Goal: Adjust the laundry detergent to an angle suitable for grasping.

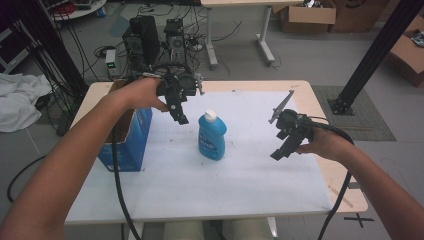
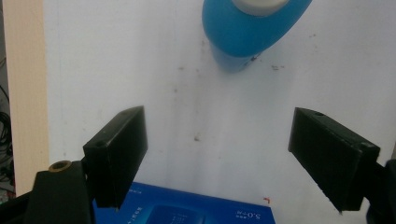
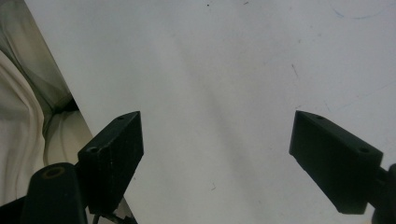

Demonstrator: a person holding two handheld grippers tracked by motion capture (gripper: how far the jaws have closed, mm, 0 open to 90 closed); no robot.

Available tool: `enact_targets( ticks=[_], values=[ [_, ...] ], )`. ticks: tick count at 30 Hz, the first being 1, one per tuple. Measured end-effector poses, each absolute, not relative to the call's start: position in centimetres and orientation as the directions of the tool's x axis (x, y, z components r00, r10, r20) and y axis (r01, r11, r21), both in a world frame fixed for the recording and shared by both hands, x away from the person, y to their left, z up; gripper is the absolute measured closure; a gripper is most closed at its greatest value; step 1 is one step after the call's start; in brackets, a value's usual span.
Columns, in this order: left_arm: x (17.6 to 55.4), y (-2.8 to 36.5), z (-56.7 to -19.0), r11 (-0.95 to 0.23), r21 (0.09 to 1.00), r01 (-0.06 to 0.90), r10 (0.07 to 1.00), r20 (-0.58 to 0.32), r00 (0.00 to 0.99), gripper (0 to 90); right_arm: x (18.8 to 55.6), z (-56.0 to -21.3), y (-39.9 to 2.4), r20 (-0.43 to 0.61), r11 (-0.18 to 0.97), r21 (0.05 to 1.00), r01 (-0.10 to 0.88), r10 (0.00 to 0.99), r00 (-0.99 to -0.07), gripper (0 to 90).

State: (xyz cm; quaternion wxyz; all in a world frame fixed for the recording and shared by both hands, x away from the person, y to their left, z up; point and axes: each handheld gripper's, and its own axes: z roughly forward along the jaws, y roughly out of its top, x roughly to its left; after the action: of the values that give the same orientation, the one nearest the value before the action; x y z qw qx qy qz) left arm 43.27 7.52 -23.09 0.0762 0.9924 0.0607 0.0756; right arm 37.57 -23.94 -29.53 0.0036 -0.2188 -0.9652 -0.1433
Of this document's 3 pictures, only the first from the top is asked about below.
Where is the blue bottle with white cap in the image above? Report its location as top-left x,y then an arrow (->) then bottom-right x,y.
197,109 -> 228,162

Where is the open brown cardboard box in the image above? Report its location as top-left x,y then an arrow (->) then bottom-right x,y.
279,0 -> 337,35

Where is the white cloth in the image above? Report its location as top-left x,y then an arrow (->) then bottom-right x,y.
0,72 -> 53,134

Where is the grey floor mat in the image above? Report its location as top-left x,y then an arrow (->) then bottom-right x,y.
311,85 -> 397,142

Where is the round white table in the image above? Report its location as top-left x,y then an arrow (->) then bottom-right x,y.
49,0 -> 108,22

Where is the white device with green light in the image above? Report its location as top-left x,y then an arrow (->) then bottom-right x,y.
104,48 -> 119,77

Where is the small black computer tower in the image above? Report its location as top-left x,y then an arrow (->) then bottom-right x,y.
163,18 -> 188,66

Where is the large black computer tower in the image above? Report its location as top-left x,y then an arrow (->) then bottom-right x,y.
121,15 -> 161,72

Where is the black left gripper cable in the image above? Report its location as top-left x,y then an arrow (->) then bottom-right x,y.
111,124 -> 143,240

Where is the person's right hand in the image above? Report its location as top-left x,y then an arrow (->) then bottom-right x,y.
295,127 -> 355,162

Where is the black metal frame post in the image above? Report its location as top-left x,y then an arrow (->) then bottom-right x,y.
12,0 -> 90,98
327,0 -> 424,116

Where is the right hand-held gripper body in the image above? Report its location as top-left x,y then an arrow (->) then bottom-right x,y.
268,89 -> 317,148

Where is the blue cardboard box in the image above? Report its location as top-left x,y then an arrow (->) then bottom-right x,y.
97,79 -> 154,173

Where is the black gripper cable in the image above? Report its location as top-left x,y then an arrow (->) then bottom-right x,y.
111,124 -> 143,240
308,115 -> 356,240

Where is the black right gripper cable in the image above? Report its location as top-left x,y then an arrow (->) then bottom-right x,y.
308,115 -> 356,240

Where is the person's left hand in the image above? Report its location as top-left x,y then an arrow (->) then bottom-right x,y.
113,77 -> 170,113

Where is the black tape cross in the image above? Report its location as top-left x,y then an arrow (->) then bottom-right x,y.
343,212 -> 375,229

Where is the flat brown cardboard box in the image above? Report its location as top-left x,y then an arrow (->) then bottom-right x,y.
384,14 -> 424,89

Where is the thin black floor cable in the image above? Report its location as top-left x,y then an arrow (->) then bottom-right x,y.
6,154 -> 47,204

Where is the white table mat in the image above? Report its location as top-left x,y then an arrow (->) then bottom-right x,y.
65,90 -> 334,223

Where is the tall brown cardboard box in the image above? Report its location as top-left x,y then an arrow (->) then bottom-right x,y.
328,0 -> 390,34

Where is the white-legged desk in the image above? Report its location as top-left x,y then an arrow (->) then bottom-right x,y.
200,0 -> 305,71

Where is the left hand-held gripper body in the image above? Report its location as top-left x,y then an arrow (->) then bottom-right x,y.
127,62 -> 205,102

